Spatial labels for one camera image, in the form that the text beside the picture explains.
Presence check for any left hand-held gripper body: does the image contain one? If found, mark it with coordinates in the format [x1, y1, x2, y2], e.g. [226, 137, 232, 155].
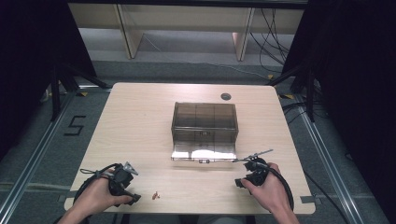
[108, 161, 139, 197]

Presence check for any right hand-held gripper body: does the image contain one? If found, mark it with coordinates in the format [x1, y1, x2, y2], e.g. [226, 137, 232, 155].
[232, 148, 275, 188]

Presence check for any person's right hand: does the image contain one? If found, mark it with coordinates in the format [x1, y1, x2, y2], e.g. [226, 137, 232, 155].
[241, 162, 295, 217]

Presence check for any person's left hand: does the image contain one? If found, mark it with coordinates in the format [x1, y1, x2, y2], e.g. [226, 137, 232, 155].
[72, 169, 134, 219]

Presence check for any smoky transparent plastic storage box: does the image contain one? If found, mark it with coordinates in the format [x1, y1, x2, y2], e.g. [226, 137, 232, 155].
[170, 101, 240, 164]

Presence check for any black metal stand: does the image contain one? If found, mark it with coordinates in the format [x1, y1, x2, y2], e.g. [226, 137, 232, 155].
[49, 62, 112, 123]
[265, 64, 316, 123]

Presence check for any black curtain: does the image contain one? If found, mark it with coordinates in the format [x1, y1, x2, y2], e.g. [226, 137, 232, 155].
[0, 0, 98, 161]
[279, 0, 396, 218]

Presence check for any light wooden desk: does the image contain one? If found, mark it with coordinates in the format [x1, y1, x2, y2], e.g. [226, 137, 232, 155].
[67, 2, 305, 63]

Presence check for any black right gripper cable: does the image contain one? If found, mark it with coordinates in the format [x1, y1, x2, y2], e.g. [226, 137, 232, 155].
[255, 162, 296, 212]

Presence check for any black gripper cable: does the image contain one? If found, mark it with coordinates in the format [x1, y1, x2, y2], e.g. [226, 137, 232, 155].
[73, 162, 121, 206]
[255, 162, 296, 212]

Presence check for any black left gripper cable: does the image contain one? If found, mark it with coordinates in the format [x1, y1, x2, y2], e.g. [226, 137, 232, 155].
[73, 162, 121, 206]

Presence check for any aluminium floor rail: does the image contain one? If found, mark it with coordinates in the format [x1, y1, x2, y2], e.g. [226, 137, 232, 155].
[0, 85, 112, 217]
[292, 94, 386, 224]

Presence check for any black floor cable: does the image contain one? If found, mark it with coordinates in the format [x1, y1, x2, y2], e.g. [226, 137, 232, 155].
[303, 170, 351, 224]

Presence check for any thin white floor cable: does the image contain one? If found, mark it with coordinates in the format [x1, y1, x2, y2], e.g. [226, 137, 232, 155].
[142, 33, 273, 79]

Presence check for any bundle of black hanging cables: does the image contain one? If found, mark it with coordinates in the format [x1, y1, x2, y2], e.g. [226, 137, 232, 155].
[249, 7, 291, 75]

